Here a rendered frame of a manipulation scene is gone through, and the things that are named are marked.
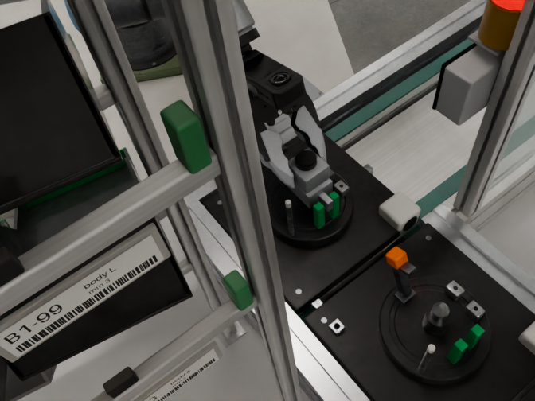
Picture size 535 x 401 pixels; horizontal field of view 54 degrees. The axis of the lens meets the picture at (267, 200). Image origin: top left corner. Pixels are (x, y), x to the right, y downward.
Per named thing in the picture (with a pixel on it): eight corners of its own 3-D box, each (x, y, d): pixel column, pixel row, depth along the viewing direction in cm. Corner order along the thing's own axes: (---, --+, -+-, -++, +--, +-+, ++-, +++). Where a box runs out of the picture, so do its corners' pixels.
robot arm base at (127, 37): (117, 25, 128) (103, -12, 120) (178, 20, 127) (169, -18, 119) (107, 67, 119) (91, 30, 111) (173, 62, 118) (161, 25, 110)
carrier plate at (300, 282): (205, 208, 87) (202, 201, 85) (318, 134, 93) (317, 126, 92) (297, 316, 75) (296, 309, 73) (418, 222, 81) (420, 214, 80)
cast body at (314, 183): (282, 182, 79) (278, 152, 73) (305, 167, 80) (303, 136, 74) (318, 219, 75) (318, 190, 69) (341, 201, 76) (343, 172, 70)
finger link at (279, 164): (281, 184, 78) (263, 125, 76) (298, 188, 73) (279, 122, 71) (263, 192, 77) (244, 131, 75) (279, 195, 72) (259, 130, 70)
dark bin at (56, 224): (26, 212, 60) (-10, 156, 56) (134, 164, 62) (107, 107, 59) (21, 383, 37) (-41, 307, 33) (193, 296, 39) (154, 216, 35)
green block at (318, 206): (313, 224, 78) (312, 205, 74) (319, 219, 79) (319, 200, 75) (318, 229, 78) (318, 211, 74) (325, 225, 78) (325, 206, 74)
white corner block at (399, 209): (376, 219, 82) (378, 204, 79) (397, 204, 84) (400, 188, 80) (397, 239, 80) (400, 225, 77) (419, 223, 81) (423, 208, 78)
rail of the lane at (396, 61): (174, 230, 96) (158, 195, 87) (503, 12, 120) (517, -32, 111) (190, 250, 93) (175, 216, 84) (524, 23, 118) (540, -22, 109)
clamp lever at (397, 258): (394, 293, 70) (384, 254, 66) (405, 285, 71) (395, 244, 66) (414, 308, 67) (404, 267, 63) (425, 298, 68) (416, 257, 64)
